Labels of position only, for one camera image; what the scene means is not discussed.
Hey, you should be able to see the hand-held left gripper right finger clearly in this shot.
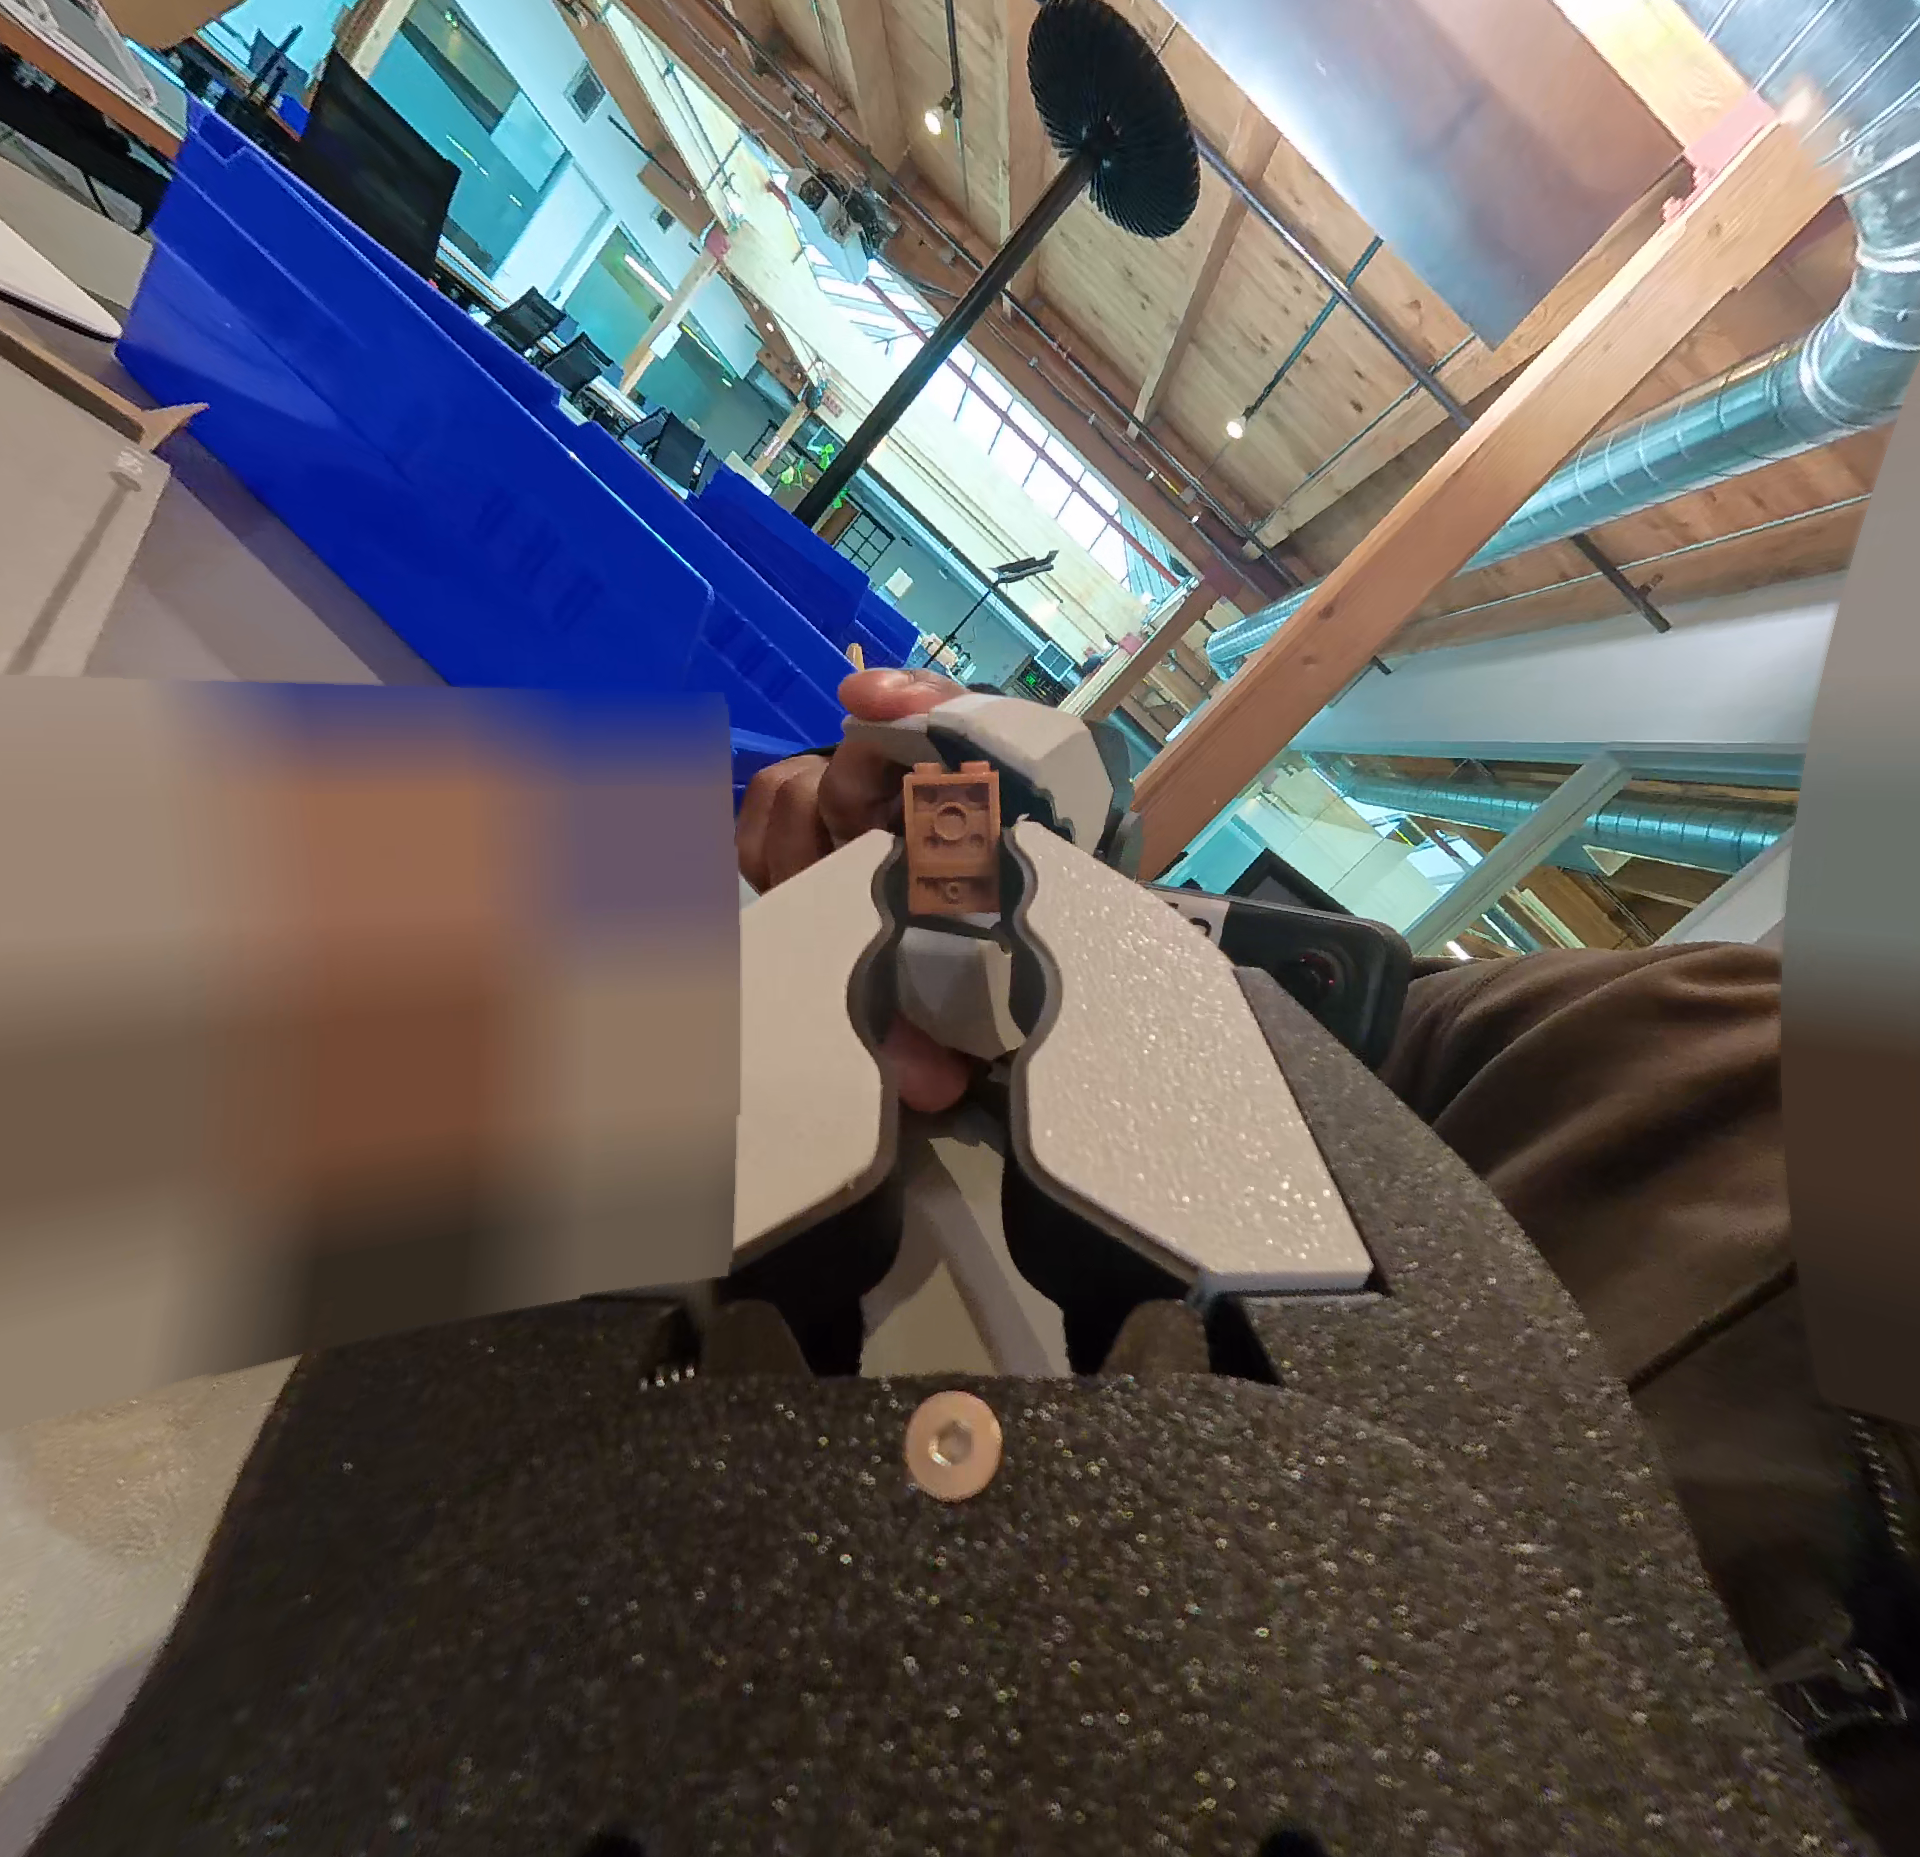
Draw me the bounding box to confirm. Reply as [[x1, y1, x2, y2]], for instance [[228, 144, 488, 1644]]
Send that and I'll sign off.
[[1002, 823, 1376, 1296]]

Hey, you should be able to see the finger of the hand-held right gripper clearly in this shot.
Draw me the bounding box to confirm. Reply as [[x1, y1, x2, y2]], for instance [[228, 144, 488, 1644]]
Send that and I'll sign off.
[[888, 928, 1041, 1060], [917, 695, 1118, 861]]

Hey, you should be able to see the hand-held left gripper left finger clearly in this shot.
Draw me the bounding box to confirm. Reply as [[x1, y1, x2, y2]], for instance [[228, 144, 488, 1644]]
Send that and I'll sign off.
[[736, 831, 909, 1264]]

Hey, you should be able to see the small brown plate brick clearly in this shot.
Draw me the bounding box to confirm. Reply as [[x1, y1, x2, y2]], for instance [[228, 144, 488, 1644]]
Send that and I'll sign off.
[[901, 765, 1010, 923]]

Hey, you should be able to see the blue plastic bin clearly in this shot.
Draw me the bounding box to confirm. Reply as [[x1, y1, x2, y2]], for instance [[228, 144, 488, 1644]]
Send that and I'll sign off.
[[116, 104, 874, 755]]

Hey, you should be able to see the stack of blue bins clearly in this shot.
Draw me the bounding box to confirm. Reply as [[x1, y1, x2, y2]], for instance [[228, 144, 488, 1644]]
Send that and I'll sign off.
[[697, 472, 926, 665]]

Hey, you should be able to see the wooden ceiling beam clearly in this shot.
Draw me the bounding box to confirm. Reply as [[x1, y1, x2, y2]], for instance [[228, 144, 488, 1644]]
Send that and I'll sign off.
[[1128, 116, 1847, 876]]

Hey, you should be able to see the black pole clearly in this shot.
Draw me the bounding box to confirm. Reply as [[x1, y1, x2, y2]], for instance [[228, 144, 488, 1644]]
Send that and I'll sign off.
[[795, 0, 1202, 526]]

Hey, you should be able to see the black computer monitor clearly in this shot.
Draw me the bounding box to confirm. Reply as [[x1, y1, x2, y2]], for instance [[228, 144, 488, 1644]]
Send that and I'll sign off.
[[285, 52, 467, 273]]

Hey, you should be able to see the silver ventilation duct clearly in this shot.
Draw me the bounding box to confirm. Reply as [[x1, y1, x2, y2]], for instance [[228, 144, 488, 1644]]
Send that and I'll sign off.
[[1202, 0, 1920, 665]]

